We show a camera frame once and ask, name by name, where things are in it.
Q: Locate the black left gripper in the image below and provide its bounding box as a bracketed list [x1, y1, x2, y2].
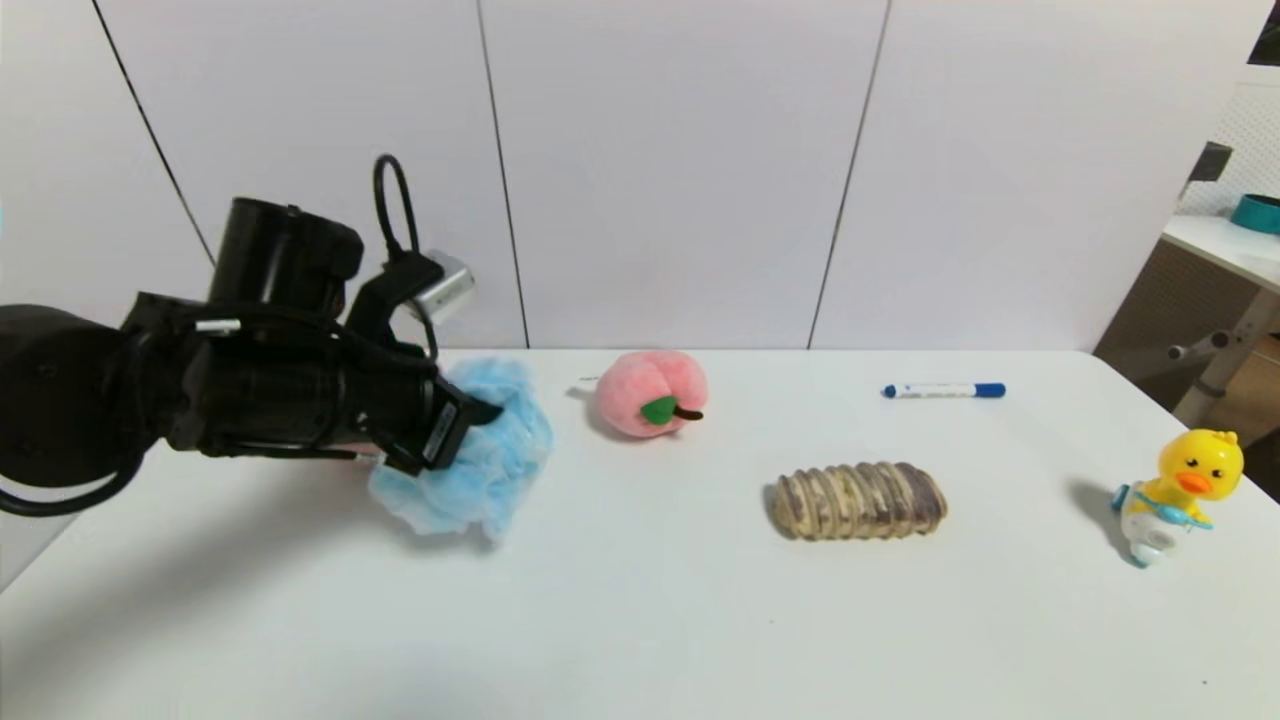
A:
[336, 362, 504, 477]

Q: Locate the blue mesh bath sponge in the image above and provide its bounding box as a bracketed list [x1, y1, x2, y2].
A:
[368, 357, 555, 543]

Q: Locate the pink plush peach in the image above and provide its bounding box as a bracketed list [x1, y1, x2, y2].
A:
[581, 349, 710, 440]

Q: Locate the striped brown bread loaf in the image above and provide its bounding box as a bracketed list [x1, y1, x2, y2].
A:
[772, 460, 949, 542]

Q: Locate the blue white marker pen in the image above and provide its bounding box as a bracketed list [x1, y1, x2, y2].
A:
[881, 382, 1007, 400]

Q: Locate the yellow duck toy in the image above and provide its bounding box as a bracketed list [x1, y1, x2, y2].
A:
[1110, 428, 1245, 568]

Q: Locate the white side desk top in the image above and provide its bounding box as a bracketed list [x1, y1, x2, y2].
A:
[1158, 216, 1280, 297]

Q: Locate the dark grey mounted box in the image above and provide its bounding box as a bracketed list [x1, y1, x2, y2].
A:
[1186, 142, 1232, 185]

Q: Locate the teal round container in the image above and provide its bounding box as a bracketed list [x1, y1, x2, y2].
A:
[1228, 194, 1280, 237]

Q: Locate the white pegboard panel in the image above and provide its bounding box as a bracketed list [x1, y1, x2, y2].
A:
[1172, 84, 1280, 219]

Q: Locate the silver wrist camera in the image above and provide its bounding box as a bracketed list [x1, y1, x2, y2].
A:
[404, 251, 477, 325]

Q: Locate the black looped camera cable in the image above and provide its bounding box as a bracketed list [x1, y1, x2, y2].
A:
[373, 153, 442, 359]

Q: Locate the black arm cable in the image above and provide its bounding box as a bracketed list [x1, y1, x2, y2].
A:
[0, 445, 147, 518]

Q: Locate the grey desk leg frame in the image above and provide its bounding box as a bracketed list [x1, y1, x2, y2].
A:
[1165, 291, 1280, 429]

